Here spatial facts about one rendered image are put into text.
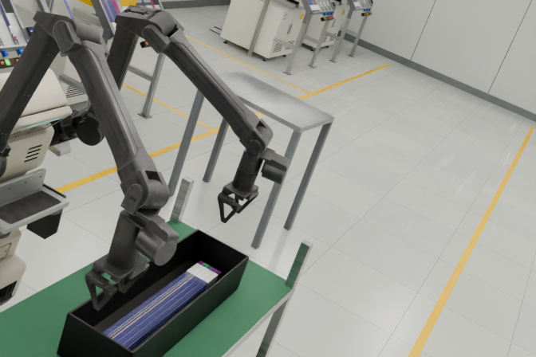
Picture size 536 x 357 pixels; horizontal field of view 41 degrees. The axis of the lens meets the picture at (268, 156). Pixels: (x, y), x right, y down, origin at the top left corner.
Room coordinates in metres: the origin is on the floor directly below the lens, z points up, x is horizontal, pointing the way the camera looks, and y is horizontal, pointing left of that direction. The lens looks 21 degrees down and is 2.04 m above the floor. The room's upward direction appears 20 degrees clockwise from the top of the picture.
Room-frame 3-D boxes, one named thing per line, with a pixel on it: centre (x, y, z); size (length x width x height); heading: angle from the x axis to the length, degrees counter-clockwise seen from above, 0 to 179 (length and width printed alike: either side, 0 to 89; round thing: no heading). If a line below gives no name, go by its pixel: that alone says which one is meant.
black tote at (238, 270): (1.51, 0.12, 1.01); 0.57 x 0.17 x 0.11; 163
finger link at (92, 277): (1.21, 0.21, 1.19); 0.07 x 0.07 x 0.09; 73
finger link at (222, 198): (1.76, 0.05, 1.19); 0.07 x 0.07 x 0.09; 73
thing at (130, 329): (1.51, 0.12, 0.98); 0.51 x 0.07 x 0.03; 163
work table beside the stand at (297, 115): (4.12, 0.11, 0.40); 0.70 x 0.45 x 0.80; 67
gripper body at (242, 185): (1.79, 0.04, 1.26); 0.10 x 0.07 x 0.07; 163
